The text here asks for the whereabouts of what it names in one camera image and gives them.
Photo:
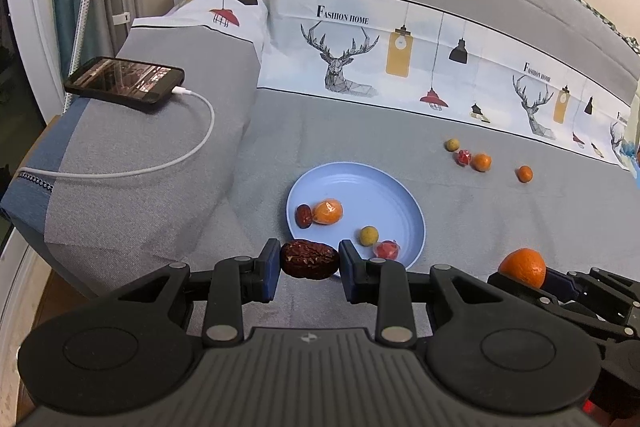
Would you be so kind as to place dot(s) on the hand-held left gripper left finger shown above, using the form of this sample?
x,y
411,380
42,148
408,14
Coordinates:
x,y
270,272

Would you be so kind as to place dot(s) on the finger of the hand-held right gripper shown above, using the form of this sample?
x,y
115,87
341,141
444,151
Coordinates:
x,y
557,282
520,294

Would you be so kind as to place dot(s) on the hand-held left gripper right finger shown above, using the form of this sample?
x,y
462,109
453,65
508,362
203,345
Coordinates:
x,y
349,274

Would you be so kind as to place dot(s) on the small bare orange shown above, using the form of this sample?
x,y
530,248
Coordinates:
x,y
522,266
524,173

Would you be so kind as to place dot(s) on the dried red date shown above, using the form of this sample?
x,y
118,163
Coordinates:
x,y
303,216
310,259

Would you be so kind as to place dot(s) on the yellow-green longan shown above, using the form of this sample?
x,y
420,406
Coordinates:
x,y
368,235
452,144

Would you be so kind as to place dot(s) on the plastic-wrapped red fruit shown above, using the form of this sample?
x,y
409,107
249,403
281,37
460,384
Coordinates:
x,y
387,249
464,158

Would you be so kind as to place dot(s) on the plastic-wrapped orange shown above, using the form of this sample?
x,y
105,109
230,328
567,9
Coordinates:
x,y
328,212
482,162

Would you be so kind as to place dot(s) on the light blue round plate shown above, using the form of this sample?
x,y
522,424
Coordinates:
x,y
360,192

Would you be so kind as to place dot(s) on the person's red clothing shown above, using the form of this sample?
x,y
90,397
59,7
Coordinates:
x,y
594,407

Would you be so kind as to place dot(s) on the grey deer printed bedding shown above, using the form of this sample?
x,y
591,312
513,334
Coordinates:
x,y
350,132

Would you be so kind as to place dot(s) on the grey pillow with printed end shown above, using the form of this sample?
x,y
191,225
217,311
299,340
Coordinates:
x,y
125,207

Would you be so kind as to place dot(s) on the black smartphone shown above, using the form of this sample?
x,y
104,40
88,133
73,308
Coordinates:
x,y
120,77

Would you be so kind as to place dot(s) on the white plastic clip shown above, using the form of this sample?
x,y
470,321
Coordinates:
x,y
122,18

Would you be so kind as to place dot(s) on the white window frame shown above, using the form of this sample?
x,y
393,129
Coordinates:
x,y
30,7

